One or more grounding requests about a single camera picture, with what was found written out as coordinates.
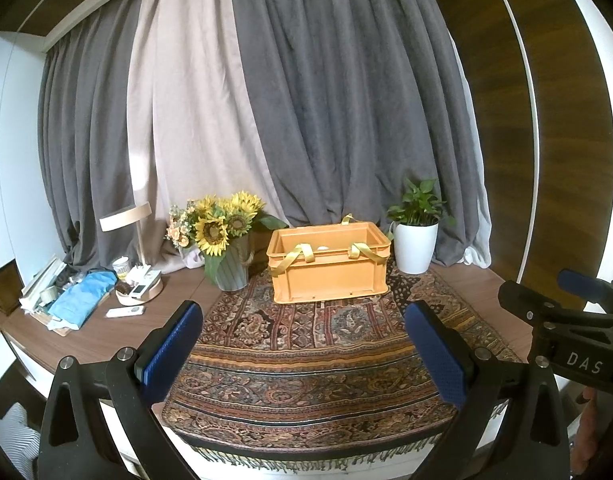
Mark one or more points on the wooden cabinet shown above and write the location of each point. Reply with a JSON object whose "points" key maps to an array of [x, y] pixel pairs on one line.
{"points": [[1, 290]]}

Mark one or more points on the green leafy plant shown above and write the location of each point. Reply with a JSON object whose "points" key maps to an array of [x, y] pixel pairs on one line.
{"points": [[419, 205]]}

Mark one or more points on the white desk lamp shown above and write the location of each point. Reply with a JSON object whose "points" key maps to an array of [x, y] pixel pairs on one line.
{"points": [[126, 216]]}

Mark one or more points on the sunflower bouquet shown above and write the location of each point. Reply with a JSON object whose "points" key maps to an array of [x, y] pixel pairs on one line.
{"points": [[211, 232]]}

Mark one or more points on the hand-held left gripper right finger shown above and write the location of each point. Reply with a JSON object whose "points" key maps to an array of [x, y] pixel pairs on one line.
{"points": [[436, 360]]}

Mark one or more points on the grey curtain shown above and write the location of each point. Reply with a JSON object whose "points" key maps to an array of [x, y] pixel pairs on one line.
{"points": [[346, 110], [86, 135]]}

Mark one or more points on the orange plastic crate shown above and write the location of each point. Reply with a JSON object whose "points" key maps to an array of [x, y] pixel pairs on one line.
{"points": [[326, 280]]}

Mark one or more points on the white handheld device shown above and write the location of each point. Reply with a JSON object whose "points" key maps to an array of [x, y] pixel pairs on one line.
{"points": [[139, 290]]}

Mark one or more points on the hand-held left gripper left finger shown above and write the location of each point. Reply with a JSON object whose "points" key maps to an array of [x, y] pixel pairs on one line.
{"points": [[169, 355]]}

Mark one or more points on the beige curtain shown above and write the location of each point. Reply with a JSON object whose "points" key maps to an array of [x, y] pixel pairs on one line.
{"points": [[196, 110]]}

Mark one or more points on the white sheer curtain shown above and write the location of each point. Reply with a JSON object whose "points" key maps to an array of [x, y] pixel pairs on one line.
{"points": [[479, 240]]}

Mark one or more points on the white ribbed plant pot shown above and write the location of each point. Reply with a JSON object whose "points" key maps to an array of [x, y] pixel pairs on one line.
{"points": [[414, 250]]}

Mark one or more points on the person's right hand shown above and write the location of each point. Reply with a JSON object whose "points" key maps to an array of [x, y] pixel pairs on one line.
{"points": [[586, 435]]}

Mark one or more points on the patterned rug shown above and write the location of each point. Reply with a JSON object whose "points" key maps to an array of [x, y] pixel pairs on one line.
{"points": [[311, 360]]}

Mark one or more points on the blue folded cloth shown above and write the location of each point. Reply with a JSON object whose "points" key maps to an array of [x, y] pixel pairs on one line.
{"points": [[81, 297]]}

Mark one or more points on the stack of white boards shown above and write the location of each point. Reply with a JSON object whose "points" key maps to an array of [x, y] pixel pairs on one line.
{"points": [[39, 282]]}

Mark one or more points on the white remote control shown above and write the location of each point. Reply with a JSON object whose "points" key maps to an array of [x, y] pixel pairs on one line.
{"points": [[125, 312]]}

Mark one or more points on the peach flower bunch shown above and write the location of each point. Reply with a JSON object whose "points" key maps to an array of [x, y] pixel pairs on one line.
{"points": [[179, 230]]}

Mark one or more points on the striped cloth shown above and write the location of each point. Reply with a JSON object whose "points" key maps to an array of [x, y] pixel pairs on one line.
{"points": [[16, 435]]}

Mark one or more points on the grey ribbed vase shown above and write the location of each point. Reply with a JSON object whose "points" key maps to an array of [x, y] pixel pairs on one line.
{"points": [[231, 272]]}

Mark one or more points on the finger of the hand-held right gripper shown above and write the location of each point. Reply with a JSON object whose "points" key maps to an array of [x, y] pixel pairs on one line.
{"points": [[576, 281], [531, 305]]}

